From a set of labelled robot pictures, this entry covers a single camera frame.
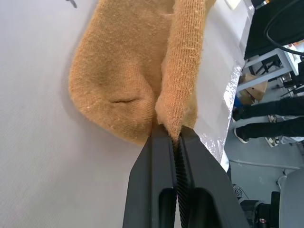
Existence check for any black table cloth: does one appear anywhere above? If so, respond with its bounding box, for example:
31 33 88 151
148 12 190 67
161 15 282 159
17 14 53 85
244 0 304 59

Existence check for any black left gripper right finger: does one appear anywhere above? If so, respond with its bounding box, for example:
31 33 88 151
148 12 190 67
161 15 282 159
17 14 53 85
174 126 250 228

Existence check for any person leg in black trousers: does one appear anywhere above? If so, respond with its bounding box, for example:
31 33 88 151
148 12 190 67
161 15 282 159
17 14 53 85
241 96 304 119
242 115 304 141

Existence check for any black shoe with white sole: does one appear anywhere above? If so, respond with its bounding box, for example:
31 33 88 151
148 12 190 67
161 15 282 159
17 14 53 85
233 128 250 143
231 105 245 122

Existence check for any white metal table frame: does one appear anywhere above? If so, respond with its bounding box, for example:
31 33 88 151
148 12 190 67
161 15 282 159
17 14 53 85
236 48 300 94

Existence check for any black equipment case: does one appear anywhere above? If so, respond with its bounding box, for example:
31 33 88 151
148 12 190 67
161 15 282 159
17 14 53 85
240 191 280 228

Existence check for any black cable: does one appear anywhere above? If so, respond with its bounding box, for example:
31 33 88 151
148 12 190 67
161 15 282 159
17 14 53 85
264 0 304 57

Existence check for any mustard yellow terry sock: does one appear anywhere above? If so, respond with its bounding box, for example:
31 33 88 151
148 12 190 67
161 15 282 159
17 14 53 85
68 0 217 146
154 0 205 145

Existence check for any brown cardboard box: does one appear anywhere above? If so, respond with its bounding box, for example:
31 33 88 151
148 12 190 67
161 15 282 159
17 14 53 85
238 73 268 103

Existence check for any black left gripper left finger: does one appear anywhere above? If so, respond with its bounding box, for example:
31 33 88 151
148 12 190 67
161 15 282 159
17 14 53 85
122 133 178 228

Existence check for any small white object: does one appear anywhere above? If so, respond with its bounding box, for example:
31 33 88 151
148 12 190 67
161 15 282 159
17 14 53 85
225 0 241 10

